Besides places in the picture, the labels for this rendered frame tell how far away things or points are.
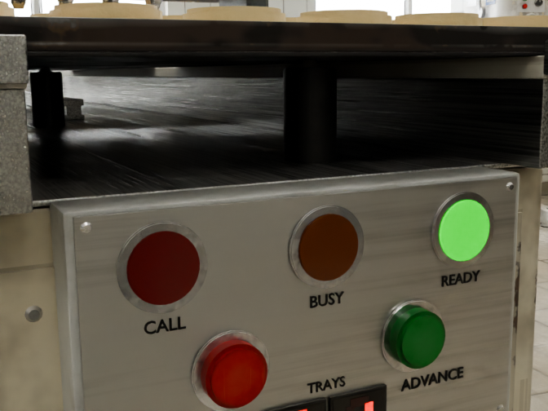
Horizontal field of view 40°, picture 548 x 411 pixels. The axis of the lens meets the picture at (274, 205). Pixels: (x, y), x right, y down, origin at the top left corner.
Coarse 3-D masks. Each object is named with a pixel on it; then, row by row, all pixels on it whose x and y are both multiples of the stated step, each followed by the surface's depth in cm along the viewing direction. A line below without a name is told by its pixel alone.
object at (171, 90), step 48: (96, 96) 136; (144, 96) 108; (192, 96) 89; (240, 96) 76; (384, 96) 53; (432, 96) 48; (480, 96) 44; (528, 96) 41; (384, 144) 54; (432, 144) 49; (480, 144) 44; (528, 144) 41
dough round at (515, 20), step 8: (504, 16) 43; (512, 16) 43; (520, 16) 43; (528, 16) 43; (536, 16) 43; (544, 16) 43; (488, 24) 44; (496, 24) 43; (504, 24) 43; (512, 24) 43; (520, 24) 42; (528, 24) 42; (536, 24) 42; (544, 24) 43
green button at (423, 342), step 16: (400, 320) 37; (416, 320) 37; (432, 320) 38; (400, 336) 37; (416, 336) 37; (432, 336) 38; (400, 352) 37; (416, 352) 37; (432, 352) 38; (416, 368) 38
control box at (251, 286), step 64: (192, 192) 35; (256, 192) 34; (320, 192) 35; (384, 192) 36; (448, 192) 38; (512, 192) 40; (64, 256) 30; (128, 256) 31; (256, 256) 34; (384, 256) 37; (448, 256) 38; (512, 256) 41; (64, 320) 32; (128, 320) 32; (192, 320) 33; (256, 320) 34; (320, 320) 36; (384, 320) 38; (448, 320) 39; (512, 320) 42; (64, 384) 33; (128, 384) 32; (192, 384) 33; (320, 384) 36; (384, 384) 38; (448, 384) 40
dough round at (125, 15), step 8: (56, 8) 33; (64, 8) 32; (72, 8) 32; (80, 8) 32; (88, 8) 32; (96, 8) 32; (104, 8) 32; (112, 8) 32; (120, 8) 32; (128, 8) 32; (136, 8) 32; (144, 8) 33; (152, 8) 33; (56, 16) 32; (64, 16) 32; (72, 16) 32; (80, 16) 32; (88, 16) 32; (96, 16) 32; (104, 16) 32; (112, 16) 32; (120, 16) 32; (128, 16) 32; (136, 16) 32; (144, 16) 33; (152, 16) 33; (160, 16) 34
